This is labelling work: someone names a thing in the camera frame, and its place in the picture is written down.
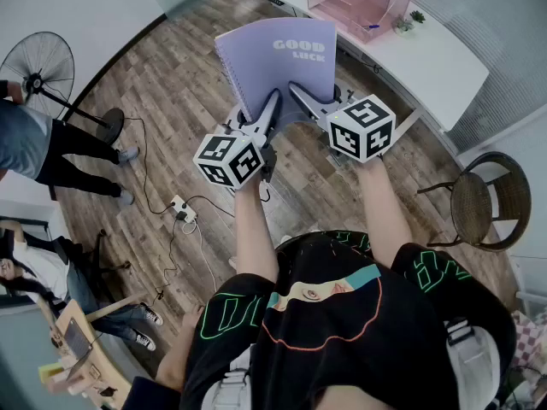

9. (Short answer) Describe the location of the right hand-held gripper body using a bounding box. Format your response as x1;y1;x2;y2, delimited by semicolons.
315;82;397;167

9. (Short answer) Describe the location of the brown wicker chair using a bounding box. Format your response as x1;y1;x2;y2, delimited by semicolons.
416;150;533;254

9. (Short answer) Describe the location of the purple spiral notebook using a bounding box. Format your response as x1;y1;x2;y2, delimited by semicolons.
214;16;338;128

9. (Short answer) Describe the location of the white cable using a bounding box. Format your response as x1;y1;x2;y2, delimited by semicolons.
181;220;220;294

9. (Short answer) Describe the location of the black pedestal fan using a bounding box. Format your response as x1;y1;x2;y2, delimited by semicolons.
0;31;126;147

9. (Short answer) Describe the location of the person's black printed t-shirt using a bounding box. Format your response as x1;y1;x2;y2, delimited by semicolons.
179;228;518;410

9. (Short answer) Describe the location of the person's right forearm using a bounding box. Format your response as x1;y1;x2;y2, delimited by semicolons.
356;158;414;269

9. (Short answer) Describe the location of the white power strip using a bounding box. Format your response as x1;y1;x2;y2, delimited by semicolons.
170;194;199;224

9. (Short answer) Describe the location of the black floor cable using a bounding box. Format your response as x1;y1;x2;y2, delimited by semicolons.
154;194;237;302
122;116;177;215

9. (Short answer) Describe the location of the grey shoulder strap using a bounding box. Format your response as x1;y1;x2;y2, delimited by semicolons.
200;347;254;410
443;317;502;410

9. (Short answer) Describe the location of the checkered cloth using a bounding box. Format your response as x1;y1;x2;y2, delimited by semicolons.
509;308;547;384

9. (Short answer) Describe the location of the wooden desk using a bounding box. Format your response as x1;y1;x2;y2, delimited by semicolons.
38;292;149;409

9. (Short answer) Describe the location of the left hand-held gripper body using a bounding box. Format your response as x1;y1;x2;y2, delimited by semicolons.
192;105;279;191

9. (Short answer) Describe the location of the grey laptop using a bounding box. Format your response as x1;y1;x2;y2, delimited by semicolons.
62;317;95;379

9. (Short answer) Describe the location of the person's left forearm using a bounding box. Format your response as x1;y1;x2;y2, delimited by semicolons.
233;179;280;284

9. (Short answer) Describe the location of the black office chair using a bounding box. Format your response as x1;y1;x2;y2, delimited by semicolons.
25;228;132;303

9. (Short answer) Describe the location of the white desk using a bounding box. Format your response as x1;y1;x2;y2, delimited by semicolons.
250;0;491;134

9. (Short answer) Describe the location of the pink wire mesh rack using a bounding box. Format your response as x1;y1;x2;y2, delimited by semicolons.
305;0;418;44

